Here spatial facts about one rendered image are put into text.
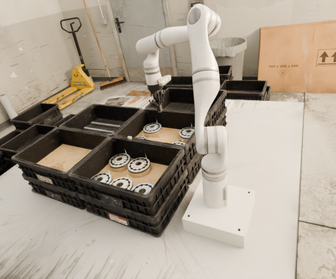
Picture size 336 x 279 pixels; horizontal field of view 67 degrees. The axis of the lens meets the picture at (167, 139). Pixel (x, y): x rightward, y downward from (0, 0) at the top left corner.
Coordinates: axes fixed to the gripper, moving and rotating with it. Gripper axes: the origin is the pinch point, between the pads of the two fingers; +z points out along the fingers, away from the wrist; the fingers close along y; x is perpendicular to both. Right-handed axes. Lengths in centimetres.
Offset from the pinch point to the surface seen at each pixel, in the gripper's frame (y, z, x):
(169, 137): 2.4, 15.2, 4.1
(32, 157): 43, 11, -55
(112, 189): 52, 6, 8
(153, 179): 33.7, 15.2, 12.9
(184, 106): -33.2, 15.4, -3.6
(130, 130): 9.5, 9.8, -14.8
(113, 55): -264, 48, -258
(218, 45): -261, 38, -57
